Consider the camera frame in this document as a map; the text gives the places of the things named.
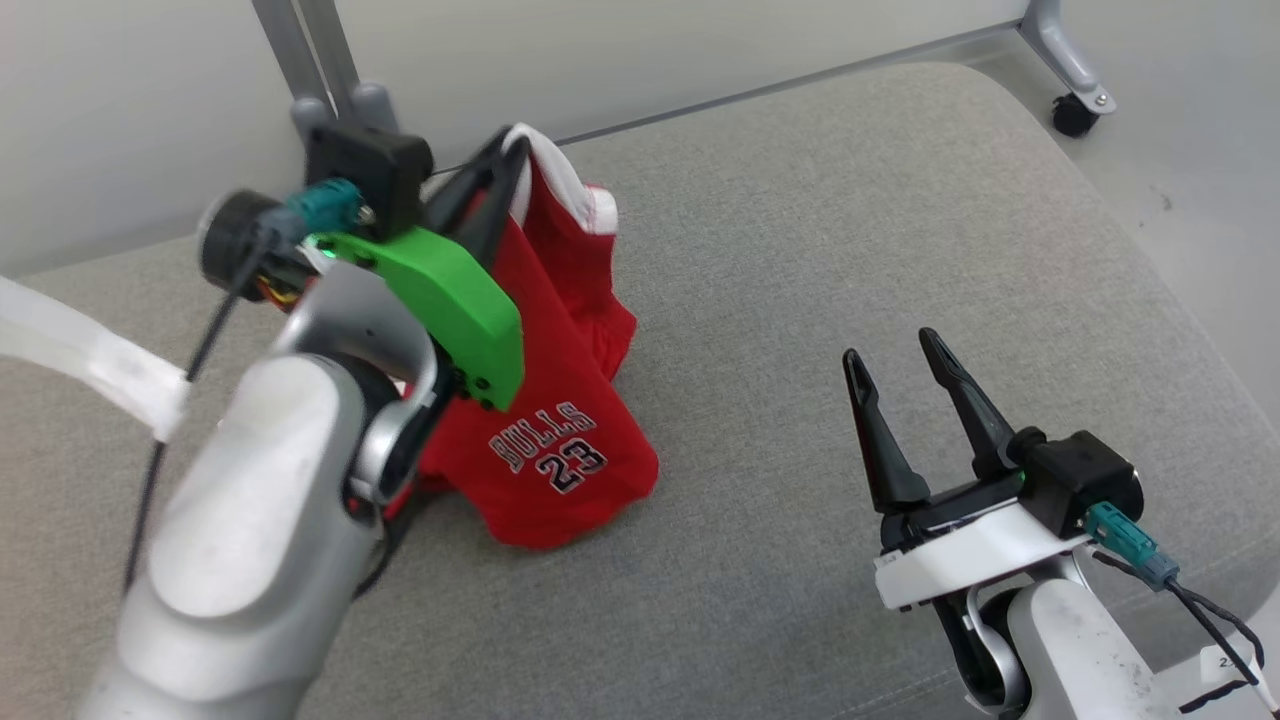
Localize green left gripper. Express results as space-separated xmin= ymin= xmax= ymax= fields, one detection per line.
xmin=313 ymin=130 xmax=533 ymax=413

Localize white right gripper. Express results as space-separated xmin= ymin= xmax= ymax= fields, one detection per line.
xmin=842 ymin=327 xmax=1093 ymax=612

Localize red shorts with white band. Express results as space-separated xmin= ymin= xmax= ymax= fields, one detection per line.
xmin=385 ymin=122 xmax=662 ymax=552

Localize black caster wheel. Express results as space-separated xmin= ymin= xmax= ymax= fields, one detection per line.
xmin=1051 ymin=92 xmax=1099 ymax=139

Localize grey metal partition leg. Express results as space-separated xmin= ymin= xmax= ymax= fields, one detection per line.
xmin=1020 ymin=0 xmax=1119 ymax=114

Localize black cable with teal plug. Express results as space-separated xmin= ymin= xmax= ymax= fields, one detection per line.
xmin=122 ymin=178 xmax=369 ymax=593
xmin=1085 ymin=502 xmax=1276 ymax=713

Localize grey double partition post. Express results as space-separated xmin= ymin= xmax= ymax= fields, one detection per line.
xmin=250 ymin=0 xmax=401 ymax=141

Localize white cable label tag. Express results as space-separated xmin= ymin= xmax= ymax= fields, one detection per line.
xmin=1198 ymin=646 xmax=1280 ymax=713

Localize white cable wrap strip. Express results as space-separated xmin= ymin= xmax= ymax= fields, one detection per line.
xmin=0 ymin=277 xmax=193 ymax=444

